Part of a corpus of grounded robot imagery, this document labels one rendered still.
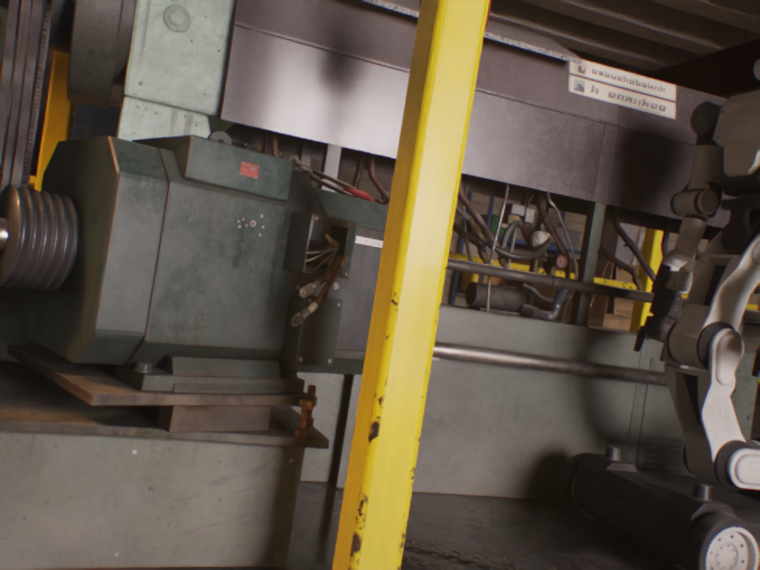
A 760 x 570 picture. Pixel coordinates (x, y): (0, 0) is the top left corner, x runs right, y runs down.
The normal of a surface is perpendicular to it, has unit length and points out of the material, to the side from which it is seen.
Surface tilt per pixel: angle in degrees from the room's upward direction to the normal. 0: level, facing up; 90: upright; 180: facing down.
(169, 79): 90
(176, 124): 90
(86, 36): 118
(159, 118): 90
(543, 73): 78
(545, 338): 90
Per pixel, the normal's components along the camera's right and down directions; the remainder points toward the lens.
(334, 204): 0.56, -0.63
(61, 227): -0.52, -0.18
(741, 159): -0.93, -0.14
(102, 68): 0.12, 0.76
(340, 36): 0.37, -0.15
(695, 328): -0.78, -0.54
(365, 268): 0.63, 0.10
